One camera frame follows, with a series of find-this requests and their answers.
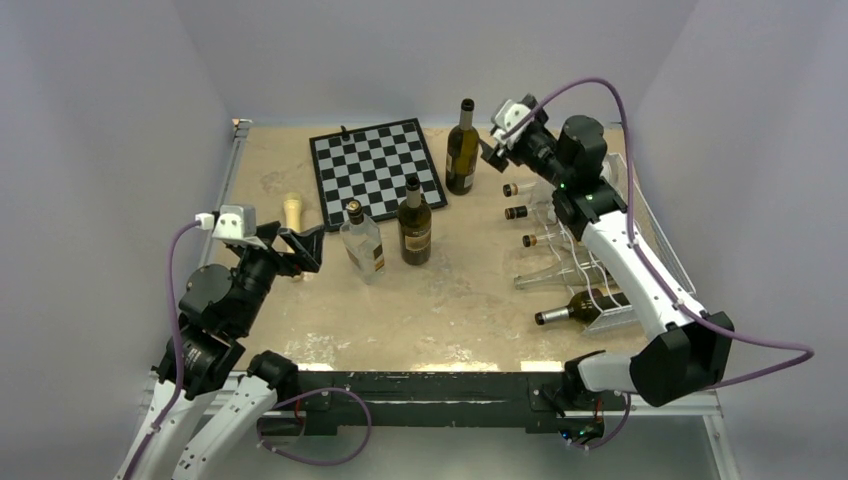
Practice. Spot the clear round bottle blue emblem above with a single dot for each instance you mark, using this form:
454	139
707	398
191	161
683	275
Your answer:
538	187

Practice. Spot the green wine bottle white label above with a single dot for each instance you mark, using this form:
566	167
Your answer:
462	151

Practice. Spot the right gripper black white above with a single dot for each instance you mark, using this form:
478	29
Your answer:
498	156

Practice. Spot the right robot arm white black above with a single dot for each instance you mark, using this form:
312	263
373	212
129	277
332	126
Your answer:
688	347

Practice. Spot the black white chessboard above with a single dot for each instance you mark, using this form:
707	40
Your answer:
372	167

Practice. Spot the white wire wine rack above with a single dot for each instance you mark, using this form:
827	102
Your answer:
613	170

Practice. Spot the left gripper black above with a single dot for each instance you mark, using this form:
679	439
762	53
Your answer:
306	245

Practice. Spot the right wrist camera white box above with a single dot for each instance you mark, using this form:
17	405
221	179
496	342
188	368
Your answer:
509	121

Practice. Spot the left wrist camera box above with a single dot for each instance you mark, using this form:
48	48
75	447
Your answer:
233	224

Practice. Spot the black front mounting beam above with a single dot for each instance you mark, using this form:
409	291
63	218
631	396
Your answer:
531	401

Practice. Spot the dark wine bottle brown label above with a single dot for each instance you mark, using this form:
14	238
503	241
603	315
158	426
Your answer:
415	224

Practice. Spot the clear bottle gold black cap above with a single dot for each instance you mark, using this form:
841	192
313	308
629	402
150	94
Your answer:
542	212

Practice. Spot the clear square liquor bottle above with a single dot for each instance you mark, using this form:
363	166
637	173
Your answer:
361	237

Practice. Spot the aluminium table frame rail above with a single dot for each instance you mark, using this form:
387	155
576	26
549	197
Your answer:
232	179

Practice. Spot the dark wine bottle silver neck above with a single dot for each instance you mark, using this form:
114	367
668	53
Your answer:
584	307

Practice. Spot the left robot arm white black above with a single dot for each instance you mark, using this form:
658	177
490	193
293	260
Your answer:
180	443

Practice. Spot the clear empty bottle no cap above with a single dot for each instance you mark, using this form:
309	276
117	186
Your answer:
560	275

